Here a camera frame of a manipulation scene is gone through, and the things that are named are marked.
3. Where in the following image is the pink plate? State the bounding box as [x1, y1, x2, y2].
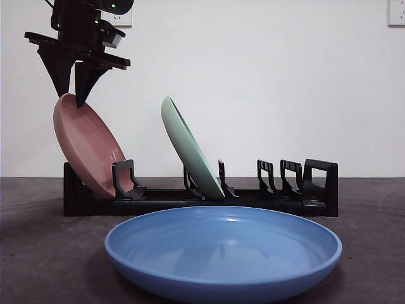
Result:
[52, 92, 135, 201]

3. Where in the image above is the green plate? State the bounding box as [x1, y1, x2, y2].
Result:
[160, 95, 226, 200]

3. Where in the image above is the blue plate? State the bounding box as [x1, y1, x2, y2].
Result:
[104, 205, 343, 304]

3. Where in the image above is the black dish rack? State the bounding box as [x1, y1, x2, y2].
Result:
[63, 158, 339, 218]

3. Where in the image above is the white wall socket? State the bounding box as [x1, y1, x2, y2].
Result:
[388, 0, 405, 27]
[104, 11, 133, 28]

